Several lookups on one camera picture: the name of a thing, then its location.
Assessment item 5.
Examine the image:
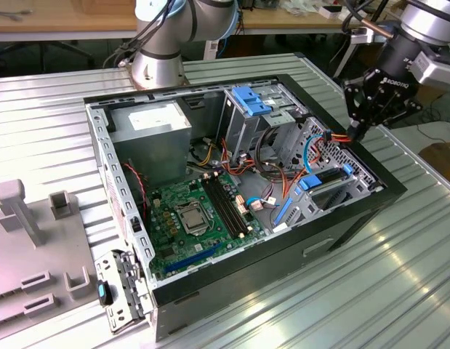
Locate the silver card retainer bracket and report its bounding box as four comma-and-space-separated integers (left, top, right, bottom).
93, 249, 155, 335

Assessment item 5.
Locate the grey power supply unit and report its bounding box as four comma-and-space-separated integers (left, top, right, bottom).
108, 100, 193, 190

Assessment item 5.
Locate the metal CPU socket cover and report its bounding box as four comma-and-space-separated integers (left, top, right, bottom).
174, 202, 212, 237

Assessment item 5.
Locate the black blue retainer latch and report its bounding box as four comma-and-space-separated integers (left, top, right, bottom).
96, 278, 115, 307

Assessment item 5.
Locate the light blue SATA wire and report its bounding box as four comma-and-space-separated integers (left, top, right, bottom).
245, 133, 326, 211

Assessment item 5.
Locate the orange power wire black connector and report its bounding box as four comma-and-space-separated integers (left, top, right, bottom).
281, 129, 358, 208

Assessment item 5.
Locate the blue plastic drive bracket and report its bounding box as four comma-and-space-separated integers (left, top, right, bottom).
231, 86, 275, 117

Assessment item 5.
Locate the small black white box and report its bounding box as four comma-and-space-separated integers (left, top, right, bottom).
318, 4, 344, 20

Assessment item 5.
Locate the multicoloured wire white connector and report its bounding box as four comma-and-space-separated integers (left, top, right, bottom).
259, 183, 280, 210

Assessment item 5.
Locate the green motherboard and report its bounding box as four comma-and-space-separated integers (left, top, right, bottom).
146, 172, 268, 281

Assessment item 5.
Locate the black RAM slot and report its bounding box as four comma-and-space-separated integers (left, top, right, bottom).
214, 173, 250, 236
206, 176, 241, 238
210, 174, 246, 236
201, 177, 237, 239

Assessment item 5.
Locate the blue expansion slot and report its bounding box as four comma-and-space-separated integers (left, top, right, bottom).
164, 242, 222, 276

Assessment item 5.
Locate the hard disk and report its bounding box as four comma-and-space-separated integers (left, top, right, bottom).
271, 163, 355, 229

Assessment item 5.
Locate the silver CPU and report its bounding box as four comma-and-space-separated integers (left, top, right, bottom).
179, 209, 207, 233

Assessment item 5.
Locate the brown cardboard box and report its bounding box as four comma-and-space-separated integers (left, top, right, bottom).
417, 141, 450, 181

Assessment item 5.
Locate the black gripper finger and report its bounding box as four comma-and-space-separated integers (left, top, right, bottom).
357, 97, 425, 143
342, 80, 371, 142

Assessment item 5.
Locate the long wooden desk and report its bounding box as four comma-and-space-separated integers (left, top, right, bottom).
0, 0, 403, 43

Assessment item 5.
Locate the grey parts rack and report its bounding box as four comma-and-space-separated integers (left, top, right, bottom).
0, 178, 102, 345

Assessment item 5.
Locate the orange red wire bundle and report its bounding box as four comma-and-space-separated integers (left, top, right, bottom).
220, 140, 257, 177

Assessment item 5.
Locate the black open PC case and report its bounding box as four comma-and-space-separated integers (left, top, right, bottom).
82, 73, 408, 342

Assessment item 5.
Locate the silver disk bay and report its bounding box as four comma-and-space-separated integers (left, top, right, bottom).
270, 115, 388, 234

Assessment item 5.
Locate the black cable bundle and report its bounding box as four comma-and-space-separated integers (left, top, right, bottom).
254, 125, 297, 179

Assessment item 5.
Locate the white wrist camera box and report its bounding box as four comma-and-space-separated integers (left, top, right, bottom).
409, 49, 450, 87

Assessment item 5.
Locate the silver optical drive cage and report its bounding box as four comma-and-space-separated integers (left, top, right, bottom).
217, 82, 309, 159

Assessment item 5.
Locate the yellow black wire bundle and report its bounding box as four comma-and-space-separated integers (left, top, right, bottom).
188, 137, 225, 172

